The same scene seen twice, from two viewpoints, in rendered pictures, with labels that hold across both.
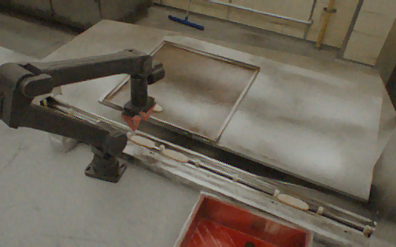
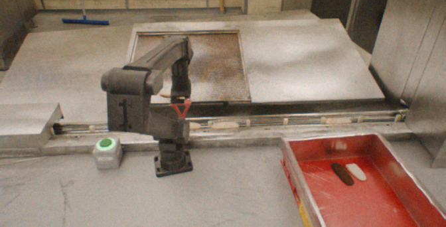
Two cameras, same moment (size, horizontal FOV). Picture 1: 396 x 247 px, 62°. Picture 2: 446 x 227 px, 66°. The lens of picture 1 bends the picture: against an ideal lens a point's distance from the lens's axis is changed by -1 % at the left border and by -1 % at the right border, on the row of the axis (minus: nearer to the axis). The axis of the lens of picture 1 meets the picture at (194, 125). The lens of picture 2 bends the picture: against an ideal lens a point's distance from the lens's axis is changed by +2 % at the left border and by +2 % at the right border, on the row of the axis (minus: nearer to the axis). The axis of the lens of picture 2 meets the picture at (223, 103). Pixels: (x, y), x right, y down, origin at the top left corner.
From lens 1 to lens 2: 0.48 m
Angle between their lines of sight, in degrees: 21
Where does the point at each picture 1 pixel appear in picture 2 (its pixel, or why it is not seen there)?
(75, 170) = (144, 178)
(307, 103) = (295, 46)
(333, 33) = not seen: outside the picture
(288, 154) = (310, 88)
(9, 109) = (139, 114)
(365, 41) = not seen: outside the picture
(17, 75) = (139, 76)
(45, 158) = (101, 182)
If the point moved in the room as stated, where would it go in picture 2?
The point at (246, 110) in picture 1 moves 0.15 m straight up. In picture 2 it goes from (255, 67) to (257, 34)
